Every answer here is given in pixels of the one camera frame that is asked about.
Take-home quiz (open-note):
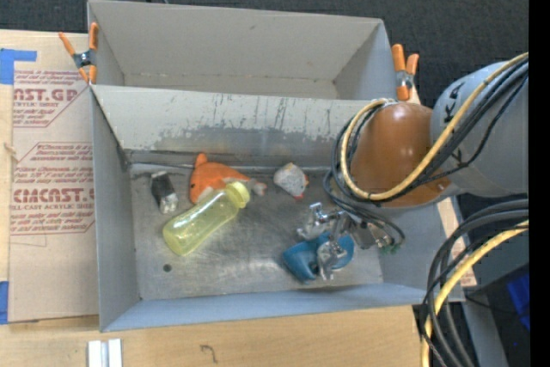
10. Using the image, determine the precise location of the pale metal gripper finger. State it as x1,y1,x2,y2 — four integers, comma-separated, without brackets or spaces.
296,202,343,241
316,237,349,282

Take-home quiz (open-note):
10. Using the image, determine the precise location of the blue plastic toy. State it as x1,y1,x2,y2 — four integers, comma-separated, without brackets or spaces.
281,230,356,285

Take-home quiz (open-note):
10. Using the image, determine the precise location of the white and orange toy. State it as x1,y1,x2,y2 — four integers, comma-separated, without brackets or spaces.
272,162,310,200

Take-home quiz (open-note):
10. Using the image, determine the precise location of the grey metal bin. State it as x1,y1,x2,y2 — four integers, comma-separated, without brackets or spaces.
87,0,466,333

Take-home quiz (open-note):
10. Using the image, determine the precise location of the orange toy fish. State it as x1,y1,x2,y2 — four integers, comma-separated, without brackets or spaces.
188,152,268,205

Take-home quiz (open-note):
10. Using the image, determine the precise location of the clear yellow plastic bottle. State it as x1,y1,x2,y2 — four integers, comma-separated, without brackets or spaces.
162,180,252,258

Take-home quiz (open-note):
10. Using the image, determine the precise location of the grey and black small packet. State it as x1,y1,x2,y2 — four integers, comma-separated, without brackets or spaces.
149,170,180,215

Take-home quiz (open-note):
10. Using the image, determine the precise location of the brown cardboard board red print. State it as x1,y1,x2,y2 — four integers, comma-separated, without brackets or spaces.
0,28,479,326

